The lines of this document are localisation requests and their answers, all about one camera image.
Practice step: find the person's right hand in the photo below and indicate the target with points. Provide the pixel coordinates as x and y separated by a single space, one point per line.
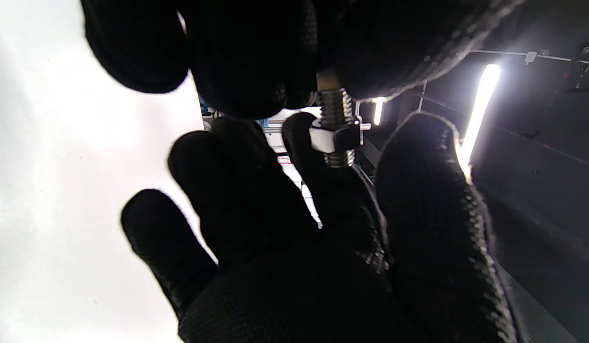
256 47

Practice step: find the person's left hand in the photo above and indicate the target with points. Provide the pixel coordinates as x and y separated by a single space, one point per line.
323 286

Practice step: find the silver screw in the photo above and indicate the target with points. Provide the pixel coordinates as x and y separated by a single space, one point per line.
335 102

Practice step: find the silver hex nut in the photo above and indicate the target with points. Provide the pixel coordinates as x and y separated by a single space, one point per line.
323 140

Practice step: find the short ceiling tube light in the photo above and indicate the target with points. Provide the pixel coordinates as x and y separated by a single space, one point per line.
379 110

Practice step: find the long ceiling tube light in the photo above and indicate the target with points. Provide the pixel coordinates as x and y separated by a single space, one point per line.
480 105

